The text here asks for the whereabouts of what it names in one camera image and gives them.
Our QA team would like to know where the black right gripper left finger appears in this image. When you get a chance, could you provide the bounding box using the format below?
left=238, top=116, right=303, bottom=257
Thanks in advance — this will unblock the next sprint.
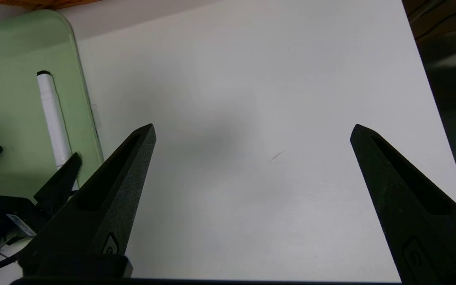
left=17, top=123, right=157, bottom=277

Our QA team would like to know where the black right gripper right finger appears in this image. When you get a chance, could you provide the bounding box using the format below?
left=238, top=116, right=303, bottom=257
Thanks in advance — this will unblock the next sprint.
left=350, top=124, right=456, bottom=282

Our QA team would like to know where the white marker pen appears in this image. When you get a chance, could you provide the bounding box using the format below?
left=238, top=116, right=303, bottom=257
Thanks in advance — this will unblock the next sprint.
left=36, top=70, right=80, bottom=190

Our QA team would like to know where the orange wicker basket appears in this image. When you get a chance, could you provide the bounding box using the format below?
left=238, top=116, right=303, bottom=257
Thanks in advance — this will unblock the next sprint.
left=0, top=0, right=102, bottom=11

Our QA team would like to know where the light green plastic tray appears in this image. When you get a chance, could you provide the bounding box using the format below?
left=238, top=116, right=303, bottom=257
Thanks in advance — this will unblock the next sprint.
left=0, top=9, right=105, bottom=200

